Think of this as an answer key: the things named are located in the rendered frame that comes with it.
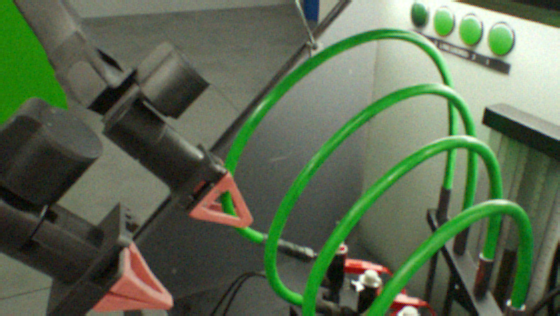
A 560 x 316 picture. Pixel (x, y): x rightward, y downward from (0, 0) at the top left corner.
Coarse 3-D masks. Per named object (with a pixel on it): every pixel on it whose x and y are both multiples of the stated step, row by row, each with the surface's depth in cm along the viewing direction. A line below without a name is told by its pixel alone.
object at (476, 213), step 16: (480, 208) 53; (496, 208) 54; (512, 208) 55; (448, 224) 52; (464, 224) 52; (528, 224) 57; (432, 240) 52; (448, 240) 52; (528, 240) 59; (416, 256) 51; (528, 256) 60; (400, 272) 52; (528, 272) 61; (384, 288) 52; (400, 288) 52; (384, 304) 52; (512, 304) 64
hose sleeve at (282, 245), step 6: (264, 234) 74; (264, 240) 74; (282, 240) 76; (264, 246) 74; (282, 246) 76; (288, 246) 77; (294, 246) 77; (282, 252) 76; (288, 252) 77; (294, 252) 77; (300, 252) 78; (300, 258) 78
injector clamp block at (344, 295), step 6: (342, 288) 93; (324, 294) 92; (342, 294) 92; (348, 294) 92; (324, 300) 92; (342, 300) 91; (348, 300) 91; (354, 300) 91; (294, 306) 89; (348, 306) 89; (354, 306) 89; (294, 312) 89; (300, 312) 88
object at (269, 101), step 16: (368, 32) 68; (384, 32) 69; (400, 32) 70; (336, 48) 67; (432, 48) 74; (304, 64) 66; (320, 64) 67; (288, 80) 65; (448, 80) 78; (272, 96) 65; (256, 112) 65; (448, 112) 81; (448, 128) 83; (240, 144) 66; (448, 160) 86; (448, 176) 87; (224, 192) 68; (448, 192) 88; (224, 208) 69; (256, 240) 73
